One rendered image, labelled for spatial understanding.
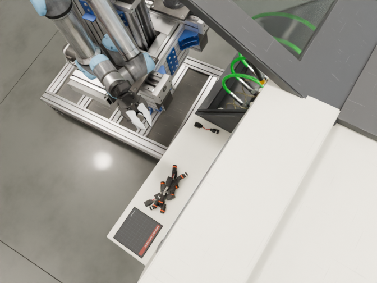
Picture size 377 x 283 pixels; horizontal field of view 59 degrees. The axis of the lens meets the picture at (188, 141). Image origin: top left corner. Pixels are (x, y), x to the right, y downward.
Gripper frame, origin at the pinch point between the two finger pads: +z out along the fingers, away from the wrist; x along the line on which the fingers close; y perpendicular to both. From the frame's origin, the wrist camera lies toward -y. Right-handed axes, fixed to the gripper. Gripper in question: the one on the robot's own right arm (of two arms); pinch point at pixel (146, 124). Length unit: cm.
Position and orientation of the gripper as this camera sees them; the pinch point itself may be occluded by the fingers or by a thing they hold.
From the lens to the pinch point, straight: 110.7
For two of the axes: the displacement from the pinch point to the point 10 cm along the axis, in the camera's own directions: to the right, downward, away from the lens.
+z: 5.8, 7.2, -3.8
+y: 0.2, 4.5, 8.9
